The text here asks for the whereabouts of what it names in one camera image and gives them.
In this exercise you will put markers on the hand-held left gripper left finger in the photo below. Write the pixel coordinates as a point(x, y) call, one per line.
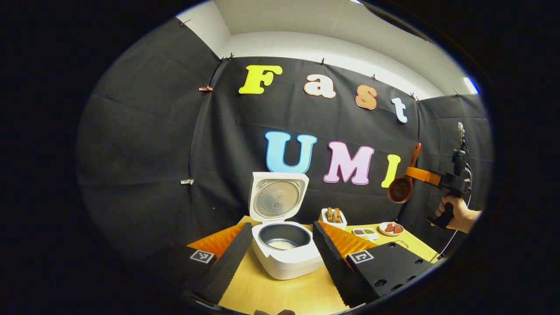
point(227, 267)

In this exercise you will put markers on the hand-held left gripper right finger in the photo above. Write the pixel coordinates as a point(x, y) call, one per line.
point(337, 267)

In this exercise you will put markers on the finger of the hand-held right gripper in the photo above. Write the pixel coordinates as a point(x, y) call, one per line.
point(424, 175)

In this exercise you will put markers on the brown wooden spoon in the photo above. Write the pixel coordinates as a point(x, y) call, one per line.
point(400, 190)

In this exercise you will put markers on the white rice cooker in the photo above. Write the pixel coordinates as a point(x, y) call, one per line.
point(288, 262)

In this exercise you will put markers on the white toaster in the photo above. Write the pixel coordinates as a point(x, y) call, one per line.
point(337, 225)

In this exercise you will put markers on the white divided grain dish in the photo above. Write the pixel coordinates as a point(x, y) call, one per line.
point(372, 236)

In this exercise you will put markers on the white round plate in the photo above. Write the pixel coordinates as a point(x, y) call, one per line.
point(381, 231)

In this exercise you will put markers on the red meat slice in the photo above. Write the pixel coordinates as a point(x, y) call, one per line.
point(389, 228)
point(397, 229)

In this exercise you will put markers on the white clothes peg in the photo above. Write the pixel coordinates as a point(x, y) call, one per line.
point(187, 181)

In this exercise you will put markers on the short ceiling light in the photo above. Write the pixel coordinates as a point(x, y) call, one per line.
point(471, 85)

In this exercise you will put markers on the black backdrop cloth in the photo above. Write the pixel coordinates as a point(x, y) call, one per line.
point(153, 153)

